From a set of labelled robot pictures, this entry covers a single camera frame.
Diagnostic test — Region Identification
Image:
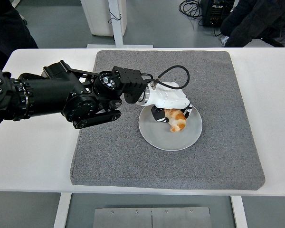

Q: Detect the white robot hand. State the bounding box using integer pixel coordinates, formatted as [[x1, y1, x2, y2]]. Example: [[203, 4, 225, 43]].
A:
[[144, 81, 193, 124]]

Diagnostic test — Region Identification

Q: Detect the golden croissant bread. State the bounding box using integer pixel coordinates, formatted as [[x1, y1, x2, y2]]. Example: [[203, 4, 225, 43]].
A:
[[163, 108, 188, 133]]

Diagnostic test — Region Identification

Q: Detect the grey round plate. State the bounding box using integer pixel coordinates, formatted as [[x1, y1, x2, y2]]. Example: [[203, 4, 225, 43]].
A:
[[138, 101, 203, 151]]

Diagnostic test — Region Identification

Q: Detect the grey metal plate with screws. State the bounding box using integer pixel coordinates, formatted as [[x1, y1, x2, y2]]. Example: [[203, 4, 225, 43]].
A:
[[93, 206, 213, 228]]

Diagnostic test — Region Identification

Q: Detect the grey fabric mat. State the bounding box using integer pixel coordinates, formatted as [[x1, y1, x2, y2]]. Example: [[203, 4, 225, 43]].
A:
[[69, 49, 266, 190]]

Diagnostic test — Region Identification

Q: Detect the black electronics box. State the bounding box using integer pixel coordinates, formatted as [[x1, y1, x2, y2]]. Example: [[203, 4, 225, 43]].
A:
[[201, 0, 236, 27]]

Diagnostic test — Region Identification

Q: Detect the person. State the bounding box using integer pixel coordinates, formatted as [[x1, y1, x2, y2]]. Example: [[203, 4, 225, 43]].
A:
[[0, 0, 40, 71], [220, 0, 285, 49]]

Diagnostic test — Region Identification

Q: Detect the white table leg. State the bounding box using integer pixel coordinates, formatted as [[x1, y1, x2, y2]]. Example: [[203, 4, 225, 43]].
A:
[[53, 192, 72, 228], [230, 196, 249, 228]]

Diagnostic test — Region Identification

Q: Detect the black floor cable bundle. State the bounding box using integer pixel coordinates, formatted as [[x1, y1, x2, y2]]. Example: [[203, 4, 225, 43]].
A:
[[179, 0, 204, 26]]

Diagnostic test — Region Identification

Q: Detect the thin black wire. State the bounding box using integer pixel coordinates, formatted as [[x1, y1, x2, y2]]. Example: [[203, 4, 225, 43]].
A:
[[107, 13, 123, 24]]

